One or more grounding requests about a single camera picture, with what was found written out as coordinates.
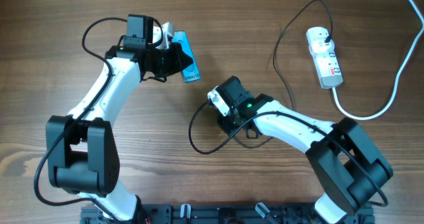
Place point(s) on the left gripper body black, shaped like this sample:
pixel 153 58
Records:
pixel 160 61

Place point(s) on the white charger plug adapter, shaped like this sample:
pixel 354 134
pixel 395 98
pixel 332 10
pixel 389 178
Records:
pixel 320 47

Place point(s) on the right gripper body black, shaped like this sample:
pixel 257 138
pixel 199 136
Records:
pixel 228 122

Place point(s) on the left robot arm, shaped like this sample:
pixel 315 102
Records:
pixel 81 154

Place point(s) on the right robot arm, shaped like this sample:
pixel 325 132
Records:
pixel 348 165

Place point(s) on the white power strip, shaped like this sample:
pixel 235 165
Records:
pixel 327 66

